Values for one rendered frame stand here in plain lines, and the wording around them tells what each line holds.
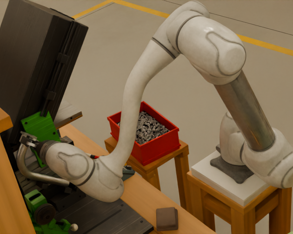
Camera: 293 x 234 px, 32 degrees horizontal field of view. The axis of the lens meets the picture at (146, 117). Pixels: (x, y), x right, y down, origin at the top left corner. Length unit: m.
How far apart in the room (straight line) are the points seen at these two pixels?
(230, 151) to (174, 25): 0.66
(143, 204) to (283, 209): 0.64
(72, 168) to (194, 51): 0.51
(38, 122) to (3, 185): 0.81
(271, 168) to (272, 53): 3.06
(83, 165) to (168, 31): 0.48
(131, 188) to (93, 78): 2.76
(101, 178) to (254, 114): 0.54
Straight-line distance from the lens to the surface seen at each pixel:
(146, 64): 1.60
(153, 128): 2.46
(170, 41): 1.59
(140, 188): 2.11
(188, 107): 4.16
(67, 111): 2.23
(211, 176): 2.14
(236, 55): 1.46
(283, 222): 2.40
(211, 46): 1.44
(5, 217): 1.28
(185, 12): 1.60
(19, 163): 1.98
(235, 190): 2.07
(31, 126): 2.00
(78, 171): 1.59
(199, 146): 3.73
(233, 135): 2.00
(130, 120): 1.65
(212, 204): 2.25
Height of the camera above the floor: 2.30
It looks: 34 degrees down
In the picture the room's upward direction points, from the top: 9 degrees counter-clockwise
